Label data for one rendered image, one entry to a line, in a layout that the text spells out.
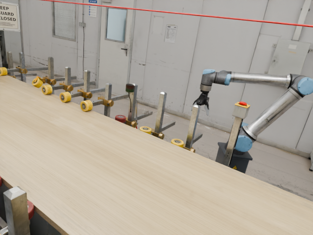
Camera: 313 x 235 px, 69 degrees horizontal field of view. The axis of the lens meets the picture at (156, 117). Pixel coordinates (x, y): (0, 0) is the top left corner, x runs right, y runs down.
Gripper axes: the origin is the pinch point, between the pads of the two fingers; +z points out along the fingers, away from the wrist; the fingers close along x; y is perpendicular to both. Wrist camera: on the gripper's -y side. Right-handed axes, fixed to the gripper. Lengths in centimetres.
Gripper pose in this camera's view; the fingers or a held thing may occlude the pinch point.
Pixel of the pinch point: (199, 114)
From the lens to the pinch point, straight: 193.9
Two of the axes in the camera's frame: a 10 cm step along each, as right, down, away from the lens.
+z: -1.3, 9.3, 3.5
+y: 5.2, -2.4, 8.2
